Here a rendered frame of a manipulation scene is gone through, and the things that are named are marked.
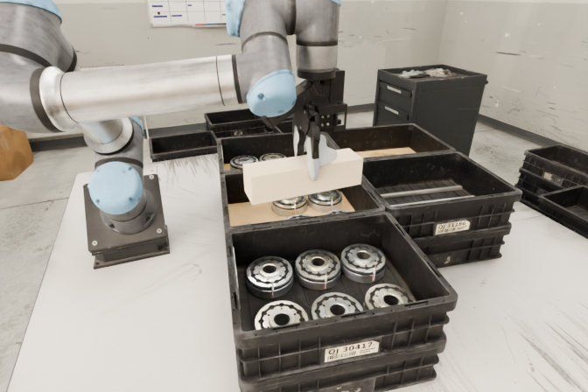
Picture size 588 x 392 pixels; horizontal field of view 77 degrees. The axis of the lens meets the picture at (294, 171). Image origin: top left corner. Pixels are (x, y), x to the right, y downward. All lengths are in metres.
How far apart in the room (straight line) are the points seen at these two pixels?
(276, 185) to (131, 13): 3.46
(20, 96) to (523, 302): 1.15
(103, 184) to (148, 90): 0.46
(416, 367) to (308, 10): 0.69
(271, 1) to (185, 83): 0.19
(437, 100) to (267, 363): 2.26
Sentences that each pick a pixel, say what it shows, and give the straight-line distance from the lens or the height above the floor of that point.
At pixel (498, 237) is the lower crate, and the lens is 1.22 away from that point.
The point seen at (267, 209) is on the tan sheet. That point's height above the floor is 0.83.
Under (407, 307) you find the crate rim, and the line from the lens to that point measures 0.70.
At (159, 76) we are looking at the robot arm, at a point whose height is 1.31.
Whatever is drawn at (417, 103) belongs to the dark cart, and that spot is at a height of 0.75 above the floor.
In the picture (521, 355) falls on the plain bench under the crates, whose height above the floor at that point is 0.70.
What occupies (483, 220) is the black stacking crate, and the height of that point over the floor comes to 0.85.
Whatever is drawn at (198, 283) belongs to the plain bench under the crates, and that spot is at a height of 0.70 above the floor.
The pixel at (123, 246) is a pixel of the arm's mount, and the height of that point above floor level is 0.76.
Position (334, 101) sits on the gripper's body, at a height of 1.23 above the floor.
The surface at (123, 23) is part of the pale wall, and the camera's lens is 4.05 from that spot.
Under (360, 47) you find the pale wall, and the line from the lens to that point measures 4.75.
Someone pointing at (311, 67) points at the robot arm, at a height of 1.30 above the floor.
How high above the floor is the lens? 1.42
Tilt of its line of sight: 26 degrees down
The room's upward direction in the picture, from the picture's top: straight up
